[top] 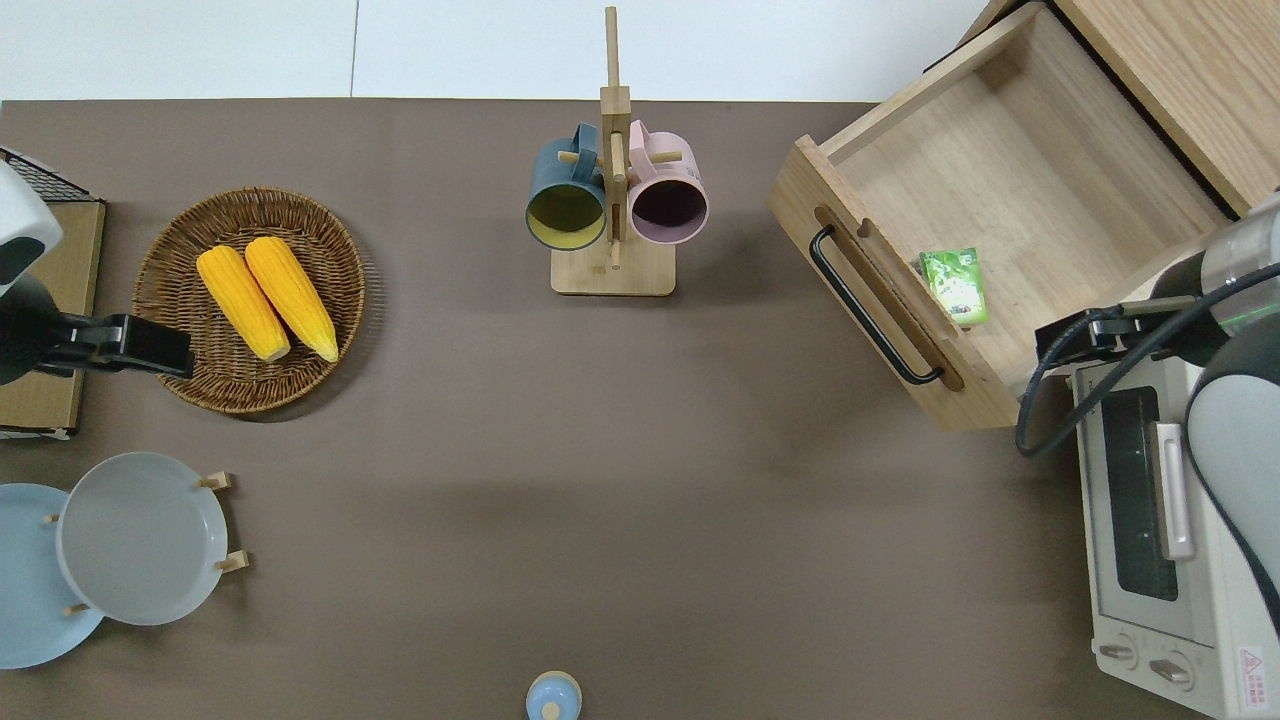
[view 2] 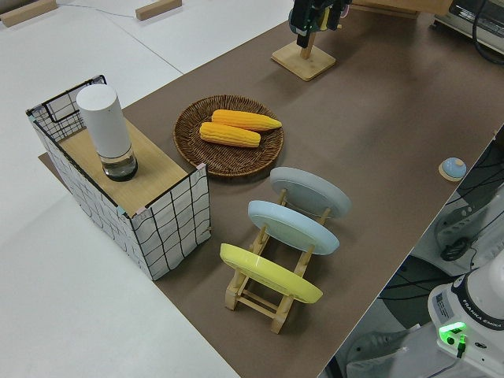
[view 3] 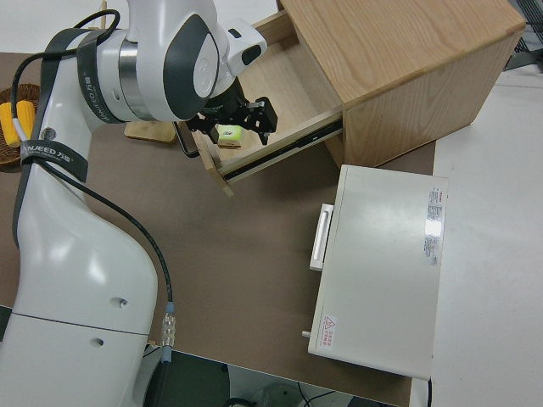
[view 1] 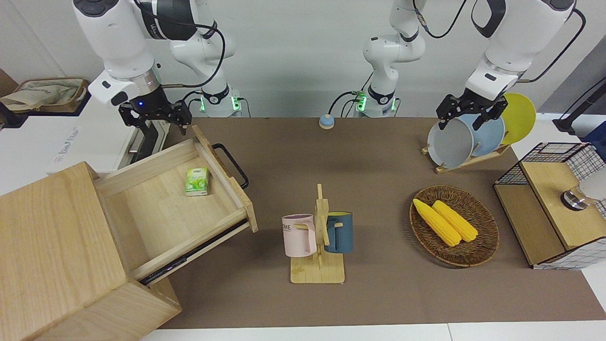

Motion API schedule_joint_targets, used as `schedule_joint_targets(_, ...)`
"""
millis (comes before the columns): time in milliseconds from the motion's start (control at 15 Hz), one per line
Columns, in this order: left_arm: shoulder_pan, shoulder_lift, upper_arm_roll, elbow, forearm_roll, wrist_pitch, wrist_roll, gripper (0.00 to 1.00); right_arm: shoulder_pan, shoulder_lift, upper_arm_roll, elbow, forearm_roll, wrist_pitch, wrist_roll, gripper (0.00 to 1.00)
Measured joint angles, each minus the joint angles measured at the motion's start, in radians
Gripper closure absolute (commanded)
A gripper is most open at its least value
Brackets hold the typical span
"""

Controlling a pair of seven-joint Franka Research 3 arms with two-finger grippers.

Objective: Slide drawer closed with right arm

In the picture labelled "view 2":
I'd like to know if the black power cable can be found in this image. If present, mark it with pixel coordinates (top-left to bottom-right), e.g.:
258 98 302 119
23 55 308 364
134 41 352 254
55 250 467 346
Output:
471 6 504 67

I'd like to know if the brown table mat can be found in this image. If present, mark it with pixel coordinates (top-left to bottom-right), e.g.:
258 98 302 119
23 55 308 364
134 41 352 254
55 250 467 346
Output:
37 0 504 378

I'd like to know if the grey plate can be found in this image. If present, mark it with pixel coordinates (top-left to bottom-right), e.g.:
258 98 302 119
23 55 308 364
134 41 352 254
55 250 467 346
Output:
269 166 352 221

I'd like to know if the dark teal mug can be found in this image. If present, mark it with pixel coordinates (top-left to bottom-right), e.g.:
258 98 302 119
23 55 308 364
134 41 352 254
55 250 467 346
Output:
288 0 331 35

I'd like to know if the yellow corn cob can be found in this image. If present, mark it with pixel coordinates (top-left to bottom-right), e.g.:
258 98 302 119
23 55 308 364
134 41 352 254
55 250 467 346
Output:
211 109 284 133
198 121 262 149

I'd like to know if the brown wicker basket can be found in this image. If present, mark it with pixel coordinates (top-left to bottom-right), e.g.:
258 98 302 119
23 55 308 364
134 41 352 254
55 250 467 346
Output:
173 94 285 178

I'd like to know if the wooden drawer with black handle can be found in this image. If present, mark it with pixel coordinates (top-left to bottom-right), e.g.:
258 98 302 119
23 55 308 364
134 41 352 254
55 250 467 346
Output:
348 0 454 20

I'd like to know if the white toaster oven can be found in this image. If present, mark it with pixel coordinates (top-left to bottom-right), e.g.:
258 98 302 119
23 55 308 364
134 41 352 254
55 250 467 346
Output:
432 0 504 52

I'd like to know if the thin grey cable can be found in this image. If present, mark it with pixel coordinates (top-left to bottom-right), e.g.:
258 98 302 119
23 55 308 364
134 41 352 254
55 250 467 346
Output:
54 2 139 20

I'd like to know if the wooden block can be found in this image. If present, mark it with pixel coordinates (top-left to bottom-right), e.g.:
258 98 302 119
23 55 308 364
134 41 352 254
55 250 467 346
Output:
135 0 183 21
0 0 57 28

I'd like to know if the white cylinder bottle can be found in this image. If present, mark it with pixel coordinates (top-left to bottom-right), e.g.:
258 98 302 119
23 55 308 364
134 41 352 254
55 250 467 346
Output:
76 85 139 183

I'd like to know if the yellow plate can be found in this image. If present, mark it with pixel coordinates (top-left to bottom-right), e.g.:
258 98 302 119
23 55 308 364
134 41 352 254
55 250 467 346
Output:
219 243 324 304

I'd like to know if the wooden mug stand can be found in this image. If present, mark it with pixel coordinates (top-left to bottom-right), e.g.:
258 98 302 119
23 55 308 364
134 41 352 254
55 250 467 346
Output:
270 23 337 83

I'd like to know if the light blue plate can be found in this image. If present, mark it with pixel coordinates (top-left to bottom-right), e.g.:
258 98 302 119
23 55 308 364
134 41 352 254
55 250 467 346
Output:
247 199 340 257

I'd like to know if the wooden plate rack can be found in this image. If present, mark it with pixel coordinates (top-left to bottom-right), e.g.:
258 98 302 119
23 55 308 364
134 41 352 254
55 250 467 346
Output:
224 187 332 335

